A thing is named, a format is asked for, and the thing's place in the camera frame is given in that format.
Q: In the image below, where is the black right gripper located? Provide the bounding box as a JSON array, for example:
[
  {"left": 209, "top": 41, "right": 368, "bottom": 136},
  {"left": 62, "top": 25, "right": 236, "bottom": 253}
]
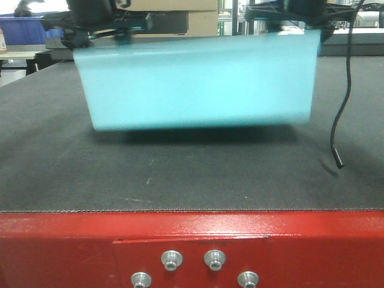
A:
[{"left": 245, "top": 0, "right": 356, "bottom": 42}]

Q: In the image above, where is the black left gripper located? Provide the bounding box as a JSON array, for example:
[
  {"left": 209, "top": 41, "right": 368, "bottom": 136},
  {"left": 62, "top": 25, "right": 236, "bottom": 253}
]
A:
[{"left": 41, "top": 0, "right": 152, "bottom": 50}]

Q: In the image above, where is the light blue plastic bin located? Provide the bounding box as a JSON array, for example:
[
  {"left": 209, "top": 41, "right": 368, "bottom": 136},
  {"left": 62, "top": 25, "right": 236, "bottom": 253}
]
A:
[{"left": 73, "top": 30, "right": 320, "bottom": 131}]

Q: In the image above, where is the dark grey conveyor belt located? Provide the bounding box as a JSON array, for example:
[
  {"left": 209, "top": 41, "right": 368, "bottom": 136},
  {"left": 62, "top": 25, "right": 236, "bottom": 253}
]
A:
[{"left": 1, "top": 56, "right": 383, "bottom": 212}]

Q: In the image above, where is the blue crate in background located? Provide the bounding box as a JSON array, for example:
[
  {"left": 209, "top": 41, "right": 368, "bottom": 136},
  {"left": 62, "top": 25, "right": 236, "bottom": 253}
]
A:
[{"left": 1, "top": 16, "right": 46, "bottom": 46}]

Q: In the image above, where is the cardboard box in background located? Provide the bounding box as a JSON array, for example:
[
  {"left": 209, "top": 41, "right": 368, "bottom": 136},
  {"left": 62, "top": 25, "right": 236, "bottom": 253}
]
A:
[{"left": 126, "top": 0, "right": 218, "bottom": 37}]

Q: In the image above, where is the silver flange bolt upper left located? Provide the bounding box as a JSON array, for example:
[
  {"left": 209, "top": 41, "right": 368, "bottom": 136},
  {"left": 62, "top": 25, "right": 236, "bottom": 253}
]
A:
[{"left": 161, "top": 250, "right": 183, "bottom": 272}]

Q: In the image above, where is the silver flange bolt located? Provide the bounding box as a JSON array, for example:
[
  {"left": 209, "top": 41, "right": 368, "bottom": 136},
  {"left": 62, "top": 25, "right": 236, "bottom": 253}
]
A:
[
  {"left": 161, "top": 250, "right": 183, "bottom": 272},
  {"left": 203, "top": 250, "right": 226, "bottom": 272},
  {"left": 237, "top": 271, "right": 259, "bottom": 288},
  {"left": 131, "top": 272, "right": 152, "bottom": 288}
]

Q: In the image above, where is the silver flange bolt upper right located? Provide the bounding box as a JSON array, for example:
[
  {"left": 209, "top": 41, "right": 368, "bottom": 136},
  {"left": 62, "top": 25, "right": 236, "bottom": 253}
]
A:
[{"left": 203, "top": 250, "right": 226, "bottom": 272}]

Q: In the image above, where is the silver flange bolt lower left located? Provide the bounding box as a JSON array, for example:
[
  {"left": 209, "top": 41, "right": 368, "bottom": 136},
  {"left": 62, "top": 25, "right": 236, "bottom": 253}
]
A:
[{"left": 131, "top": 272, "right": 152, "bottom": 288}]

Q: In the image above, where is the silver flange bolt lower right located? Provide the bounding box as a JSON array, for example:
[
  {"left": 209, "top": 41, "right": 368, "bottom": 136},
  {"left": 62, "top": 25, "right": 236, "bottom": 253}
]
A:
[{"left": 237, "top": 271, "right": 259, "bottom": 288}]

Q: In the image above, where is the black hanging cable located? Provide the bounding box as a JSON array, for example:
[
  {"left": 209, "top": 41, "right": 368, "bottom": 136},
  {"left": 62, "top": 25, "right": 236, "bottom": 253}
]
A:
[{"left": 329, "top": 0, "right": 367, "bottom": 169}]

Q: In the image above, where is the red conveyor frame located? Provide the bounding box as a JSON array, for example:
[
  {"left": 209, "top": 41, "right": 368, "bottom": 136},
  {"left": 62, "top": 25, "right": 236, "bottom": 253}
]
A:
[{"left": 1, "top": 211, "right": 383, "bottom": 287}]

